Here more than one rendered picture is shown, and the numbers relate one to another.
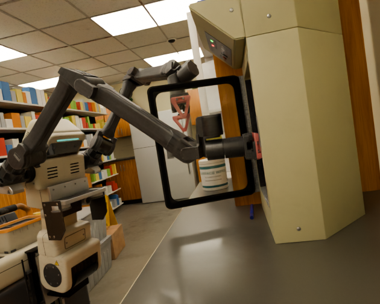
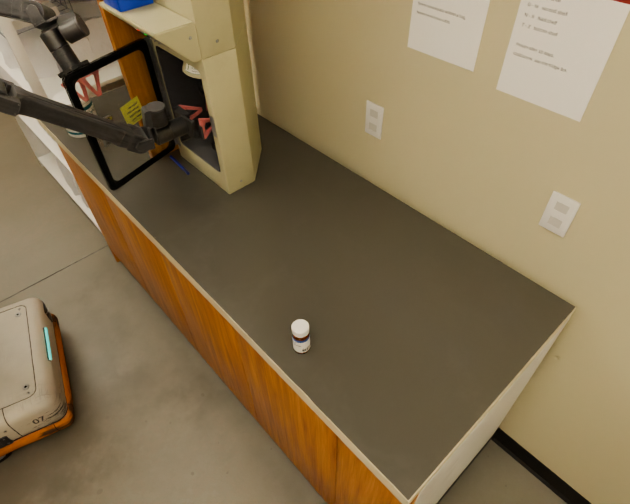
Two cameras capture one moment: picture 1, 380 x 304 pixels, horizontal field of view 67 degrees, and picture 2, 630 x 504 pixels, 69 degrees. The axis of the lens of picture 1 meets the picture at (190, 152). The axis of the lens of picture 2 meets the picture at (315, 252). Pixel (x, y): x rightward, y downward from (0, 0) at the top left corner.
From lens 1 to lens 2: 1.03 m
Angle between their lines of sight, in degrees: 62
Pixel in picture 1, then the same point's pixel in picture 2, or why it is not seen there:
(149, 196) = not seen: outside the picture
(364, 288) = (290, 208)
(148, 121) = (94, 124)
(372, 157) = not seen: hidden behind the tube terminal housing
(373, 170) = not seen: hidden behind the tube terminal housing
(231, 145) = (178, 129)
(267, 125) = (220, 122)
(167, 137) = (119, 136)
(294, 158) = (237, 140)
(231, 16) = (190, 43)
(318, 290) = (274, 217)
